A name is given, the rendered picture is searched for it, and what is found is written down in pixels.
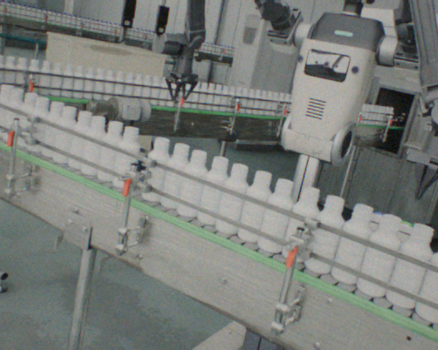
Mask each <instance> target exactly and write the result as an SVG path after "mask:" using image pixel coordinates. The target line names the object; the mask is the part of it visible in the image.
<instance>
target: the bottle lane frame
mask: <svg viewBox="0 0 438 350"><path fill-rule="evenodd" d="M10 151H11V147H8V145H7V144H6V143H2V142H0V199H1V200H3V201H4V202H6V203H8V204H10V205H12V206H14V207H16V208H18V209H20V210H22V211H23V212H26V213H28V214H30V215H32V216H34V217H36V218H38V219H40V220H42V221H43V222H45V223H47V224H49V225H51V226H53V227H55V228H57V229H59V230H61V231H62V232H64V230H65V225H66V219H67V215H68V214H69V213H70V212H71V211H73V212H75V213H77V214H79V215H82V216H84V217H86V218H88V219H89V220H90V222H91V225H92V232H91V238H90V243H89V245H90V246H92V247H94V248H97V249H98V250H99V251H101V252H103V253H106V254H108V255H109V256H111V257H113V258H116V259H117V260H119V261H121V262H123V263H126V264H128V265H129V266H131V267H133V268H136V269H137V270H139V271H140V272H142V273H145V275H147V276H149V277H151V278H153V279H154V280H156V281H158V282H160V283H162V284H164V285H166V286H168V287H170V288H172V289H173V290H175V291H177V292H179V293H182V294H183V295H185V296H187V297H189V298H191V299H193V300H194V301H197V302H199V303H202V304H203V305H205V306H207V307H209V308H211V309H213V310H215V311H216V312H218V313H221V314H223V315H225V316H226V317H228V318H230V319H232V320H234V321H236V322H237V323H240V324H242V325H244V326H246V327H247V328H248V329H249V330H251V331H253V332H255V333H258V334H259V335H262V336H264V337H266V338H268V339H269V340H271V341H273V342H275V343H278V344H279V345H281V346H283V347H285V348H287V349H289V350H438V331H436V330H435V329H433V327H432V326H431V325H430V326H429V327H427V326H424V324H422V323H420V322H417V321H415V320H413V319H412V316H411V315H410V316H409V317H405V316H403V315H401V314H399V313H396V312H393V311H392V308H391V307H390V308H388V309H386V308H384V307H382V306H379V305H377V304H375V303H374V300H373V298H372V299H371V300H367V299H364V298H362V297H359V296H357V295H355V291H353V292H347V291H345V290H344V289H341V288H339V287H337V286H338V284H337V283H336V284H335V285H332V284H329V283H327V282H323V281H321V280H320V277H312V276H310V275H308V274H306V273H304V270H305V269H304V270H302V271H298V269H296V268H295V272H294V276H293V279H292V283H291V285H290V289H289V295H288V298H287V303H288V304H290V303H292V302H293V301H294V300H295V299H296V298H295V294H296V290H297V287H298V286H300V287H302V288H305V294H304V297H303V301H302V302H301V301H298V302H297V303H296V304H295V305H297V306H299V307H300V313H299V316H298V319H294V320H293V321H291V322H290V324H289V325H287V326H286V328H287V330H286V332H283V333H282V334H281V335H278V337H272V336H271V335H270V334H271V325H272V322H273V321H274V316H275V313H276V311H275V309H276V306H277V303H278V302H279V297H280V294H281V290H282V287H283V283H284V277H285V274H286V269H287V267H286V263H282V262H279V261H277V260H275V259H273V258H272V257H273V256H271V257H266V256H265V255H263V254H260V253H258V250H255V251H253V250H251V249H249V248H246V247H244V244H238V243H235V242H232V241H230V238H224V237H221V236H219V235H217V234H216V232H215V233H212V232H209V231H207V230H204V228H203V227H197V226H195V225H193V224H191V222H185V221H183V220H181V219H179V217H173V216H171V215H169V214H167V213H166V212H162V211H159V210H158V209H156V208H155V207H150V206H148V205H146V204H144V202H139V201H137V200H134V199H133V197H132V202H131V208H130V213H129V218H128V228H130V229H132V228H136V227H138V221H139V216H140V215H142V216H144V217H145V223H144V227H141V228H140V229H139V230H136V231H133V232H131V235H130V236H129V238H128V245H129V244H131V243H135V242H136V241H135V240H136V235H137V231H140V232H141V233H143V236H142V242H141V243H138V244H136V245H135V246H132V247H129V248H128V251H127V252H126V253H123V256H117V255H116V250H115V245H116V243H118V240H119V234H118V230H119V228H120V227H121V224H122V218H123V209H124V204H125V198H126V197H123V194H122V193H119V192H117V191H115V190H113V188H108V187H105V186H103V185H102V183H100V184H99V183H96V182H94V181H92V180H93V179H91V180H90V179H87V178H85V177H83V176H80V175H77V174H76V173H74V172H70V171H69V170H66V169H64V167H58V166H56V165H55V164H51V163H50V162H47V160H46V161H44V160H42V159H40V158H38V157H34V156H33V155H31V154H30V153H26V152H22V150H18V149H17V151H16V159H15V168H14V174H15V175H17V176H18V175H25V174H27V165H28V164H29V165H31V166H32V171H31V175H28V176H26V177H19V178H18V180H17V181H16V182H15V190H21V189H24V188H25V181H26V178H28V179H30V186H29V190H26V191H24V192H16V195H15V196H14V197H12V199H11V200H7V199H6V195H5V193H4V191H5V189H6V188H7V184H8V180H7V179H6V175H7V174H8V168H9V159H10Z"/></svg>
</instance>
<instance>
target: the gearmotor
mask: <svg viewBox="0 0 438 350"><path fill-rule="evenodd" d="M86 112H89V113H92V117H101V118H105V124H104V125H105V126H104V131H105V132H106V133H107V132H108V125H109V122H114V121H120V122H130V124H131V127H133V124H134V123H146V122H147V121H148V120H149V118H150V115H151V107H150V104H149V102H148V101H146V100H140V99H133V98H132V97H116V96H112V97H110V98H109V99H108V101H107V102H101V101H92V100H91V101H90V102H89V101H87V109H86Z"/></svg>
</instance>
